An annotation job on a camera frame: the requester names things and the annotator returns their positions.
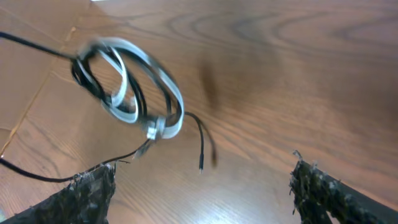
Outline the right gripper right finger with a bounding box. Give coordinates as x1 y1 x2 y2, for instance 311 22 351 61
289 151 397 224

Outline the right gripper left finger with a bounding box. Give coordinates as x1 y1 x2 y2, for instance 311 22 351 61
2 164 116 224

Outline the white USB cable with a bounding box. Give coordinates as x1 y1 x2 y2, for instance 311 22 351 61
77 37 185 141

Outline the black USB cable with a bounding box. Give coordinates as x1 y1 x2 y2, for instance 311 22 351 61
0 30 206 184

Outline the cardboard box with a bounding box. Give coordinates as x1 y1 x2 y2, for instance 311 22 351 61
1 1 106 152

